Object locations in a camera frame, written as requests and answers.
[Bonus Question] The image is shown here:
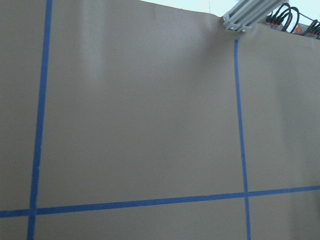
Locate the black orange USB hub far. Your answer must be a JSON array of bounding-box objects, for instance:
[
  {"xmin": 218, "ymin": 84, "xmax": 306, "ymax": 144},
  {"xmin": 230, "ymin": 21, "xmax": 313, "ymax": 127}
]
[{"xmin": 259, "ymin": 2, "xmax": 300, "ymax": 34}]

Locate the black orange usb hub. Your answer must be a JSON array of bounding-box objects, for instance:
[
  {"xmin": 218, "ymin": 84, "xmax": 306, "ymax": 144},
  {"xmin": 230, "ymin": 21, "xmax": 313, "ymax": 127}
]
[
  {"xmin": 294, "ymin": 20, "xmax": 320, "ymax": 40},
  {"xmin": 259, "ymin": 2, "xmax": 300, "ymax": 34}
]

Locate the black orange USB hub near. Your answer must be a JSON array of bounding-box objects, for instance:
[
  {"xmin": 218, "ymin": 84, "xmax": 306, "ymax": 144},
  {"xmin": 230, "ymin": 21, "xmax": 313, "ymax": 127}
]
[{"xmin": 294, "ymin": 20, "xmax": 320, "ymax": 40}]

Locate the aluminium frame post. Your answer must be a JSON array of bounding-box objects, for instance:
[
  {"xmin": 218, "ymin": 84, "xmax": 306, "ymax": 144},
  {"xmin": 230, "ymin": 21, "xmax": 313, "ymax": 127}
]
[{"xmin": 221, "ymin": 0, "xmax": 289, "ymax": 33}]

